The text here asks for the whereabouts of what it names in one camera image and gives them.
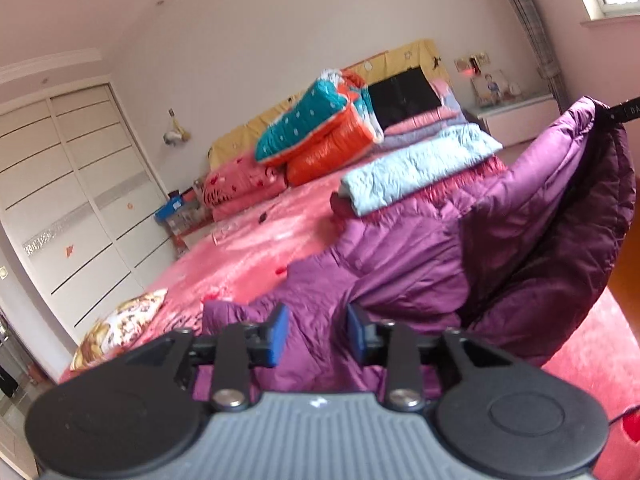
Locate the pink plush bed blanket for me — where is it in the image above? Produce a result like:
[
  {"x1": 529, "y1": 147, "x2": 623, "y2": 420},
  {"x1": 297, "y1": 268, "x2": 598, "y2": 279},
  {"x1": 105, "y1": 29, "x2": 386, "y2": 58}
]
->
[{"x1": 56, "y1": 156, "x2": 640, "y2": 480}]

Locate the light blue folded jacket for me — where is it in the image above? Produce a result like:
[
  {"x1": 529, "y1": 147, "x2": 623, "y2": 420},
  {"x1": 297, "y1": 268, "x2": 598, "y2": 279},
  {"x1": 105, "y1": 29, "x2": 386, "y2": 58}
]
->
[{"x1": 337, "y1": 124, "x2": 503, "y2": 217}]

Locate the black folded garment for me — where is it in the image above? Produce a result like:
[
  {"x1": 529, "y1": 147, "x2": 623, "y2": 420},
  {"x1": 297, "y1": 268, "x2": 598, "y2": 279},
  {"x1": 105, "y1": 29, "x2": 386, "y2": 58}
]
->
[{"x1": 368, "y1": 66, "x2": 442, "y2": 130}]

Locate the teal and orange quilt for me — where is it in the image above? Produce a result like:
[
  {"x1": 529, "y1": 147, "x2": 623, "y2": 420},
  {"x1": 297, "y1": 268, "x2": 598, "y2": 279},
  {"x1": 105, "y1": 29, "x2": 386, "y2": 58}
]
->
[{"x1": 255, "y1": 70, "x2": 384, "y2": 186}]

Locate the floral cushion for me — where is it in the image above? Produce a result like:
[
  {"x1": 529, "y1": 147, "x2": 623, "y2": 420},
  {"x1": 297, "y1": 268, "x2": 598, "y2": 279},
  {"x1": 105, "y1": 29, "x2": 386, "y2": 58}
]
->
[{"x1": 70, "y1": 288, "x2": 168, "y2": 372}]

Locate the framed photo on nightstand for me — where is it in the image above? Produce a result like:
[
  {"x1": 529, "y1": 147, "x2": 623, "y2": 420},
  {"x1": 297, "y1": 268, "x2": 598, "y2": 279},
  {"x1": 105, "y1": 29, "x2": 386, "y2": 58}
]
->
[{"x1": 472, "y1": 70, "x2": 511, "y2": 107}]

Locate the white nightstand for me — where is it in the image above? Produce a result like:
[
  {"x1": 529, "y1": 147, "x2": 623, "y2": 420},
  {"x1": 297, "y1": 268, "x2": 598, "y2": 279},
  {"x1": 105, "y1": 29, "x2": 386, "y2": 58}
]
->
[{"x1": 464, "y1": 94, "x2": 561, "y2": 148}]

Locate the white wardrobe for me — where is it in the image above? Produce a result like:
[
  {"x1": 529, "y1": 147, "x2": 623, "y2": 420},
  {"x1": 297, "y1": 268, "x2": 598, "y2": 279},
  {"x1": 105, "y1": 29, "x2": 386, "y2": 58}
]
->
[{"x1": 1, "y1": 84, "x2": 177, "y2": 341}]

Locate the grey curtain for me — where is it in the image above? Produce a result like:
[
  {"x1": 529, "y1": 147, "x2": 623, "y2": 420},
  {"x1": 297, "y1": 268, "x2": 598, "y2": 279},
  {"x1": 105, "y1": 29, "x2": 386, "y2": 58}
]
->
[{"x1": 509, "y1": 0, "x2": 570, "y2": 112}]

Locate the purple down jacket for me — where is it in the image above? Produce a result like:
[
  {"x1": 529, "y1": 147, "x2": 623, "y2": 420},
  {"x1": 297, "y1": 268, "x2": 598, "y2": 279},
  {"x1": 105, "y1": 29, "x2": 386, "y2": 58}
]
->
[{"x1": 203, "y1": 98, "x2": 636, "y2": 392}]

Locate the wall hook ornament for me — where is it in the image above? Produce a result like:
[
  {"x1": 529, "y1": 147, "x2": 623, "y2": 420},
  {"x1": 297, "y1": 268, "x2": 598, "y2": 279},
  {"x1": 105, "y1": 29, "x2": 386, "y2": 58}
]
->
[{"x1": 163, "y1": 108, "x2": 191, "y2": 146}]

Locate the blue storage box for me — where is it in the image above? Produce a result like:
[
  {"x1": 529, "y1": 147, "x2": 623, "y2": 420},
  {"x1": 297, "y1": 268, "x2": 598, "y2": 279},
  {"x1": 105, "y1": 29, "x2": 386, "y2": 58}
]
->
[{"x1": 154, "y1": 195, "x2": 198, "y2": 229}]

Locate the yellow headboard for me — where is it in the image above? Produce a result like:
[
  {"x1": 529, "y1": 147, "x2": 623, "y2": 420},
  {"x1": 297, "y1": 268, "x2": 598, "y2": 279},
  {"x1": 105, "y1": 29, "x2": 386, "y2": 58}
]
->
[{"x1": 207, "y1": 39, "x2": 450, "y2": 169}]

